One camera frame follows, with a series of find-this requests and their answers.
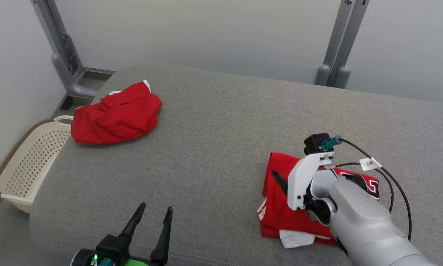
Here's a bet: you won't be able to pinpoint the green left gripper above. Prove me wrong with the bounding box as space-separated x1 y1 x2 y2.
119 202 173 266

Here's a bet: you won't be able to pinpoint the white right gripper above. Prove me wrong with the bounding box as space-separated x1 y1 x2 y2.
271 152 334 211

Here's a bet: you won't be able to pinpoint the red white basketball jersey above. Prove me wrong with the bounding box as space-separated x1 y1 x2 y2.
257 152 380 249

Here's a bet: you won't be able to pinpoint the red basketball shorts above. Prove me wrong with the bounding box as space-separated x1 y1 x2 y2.
71 80 162 144

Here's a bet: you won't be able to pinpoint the cream perforated laundry basket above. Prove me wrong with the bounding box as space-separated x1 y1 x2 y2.
0 116 74 214

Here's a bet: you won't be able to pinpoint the white right cable tag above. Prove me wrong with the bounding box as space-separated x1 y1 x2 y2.
359 157 382 171

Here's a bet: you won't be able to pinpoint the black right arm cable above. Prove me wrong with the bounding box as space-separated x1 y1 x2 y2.
320 136 412 242

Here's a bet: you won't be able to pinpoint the grey double metal post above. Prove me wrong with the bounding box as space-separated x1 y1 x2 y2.
315 0 369 89

